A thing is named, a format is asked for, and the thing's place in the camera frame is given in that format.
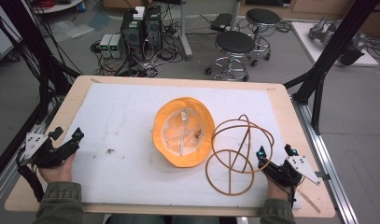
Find white floor board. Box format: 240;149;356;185
290;21;380;68

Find orange bucket hat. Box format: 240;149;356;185
151;96;217;169

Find black sleeved gripper cable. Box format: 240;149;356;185
16;148;46;203

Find brown wire hat stand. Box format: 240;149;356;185
204;114;275;197

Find white box device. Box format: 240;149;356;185
133;6;146;21

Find clear plastic sheet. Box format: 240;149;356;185
49;19;96;42

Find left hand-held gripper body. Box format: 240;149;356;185
19;132;80;169

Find white table mat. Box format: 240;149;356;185
63;82;304;210

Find white power supply unit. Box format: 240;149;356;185
99;33;114;59
109;34;125;60

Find white round table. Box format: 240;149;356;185
31;0;87;15

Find person's legs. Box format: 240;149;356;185
105;214;238;224

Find black computer tower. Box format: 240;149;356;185
120;8;147;61
143;5;163;52

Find black round stool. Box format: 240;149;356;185
245;7;282;68
204;30;257;83

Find person's right hand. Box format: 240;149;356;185
266;176;293;203

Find black flat case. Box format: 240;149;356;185
209;12;234;33

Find aluminium rail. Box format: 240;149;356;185
290;95;360;224
0;101;63;208

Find person's left hand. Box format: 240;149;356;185
37;151;77;185

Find black frame with cables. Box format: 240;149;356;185
0;0;83;186

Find thin wooden strip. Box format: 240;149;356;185
297;188;322;215

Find grey metal stand post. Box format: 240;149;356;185
229;0;244;32
177;0;194;61

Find black metal frame strut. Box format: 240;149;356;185
283;0;380;135

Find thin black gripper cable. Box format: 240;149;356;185
289;175;304;210

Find tangle of floor cables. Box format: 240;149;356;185
90;36;186;78

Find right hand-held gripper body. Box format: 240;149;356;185
258;155;322;189

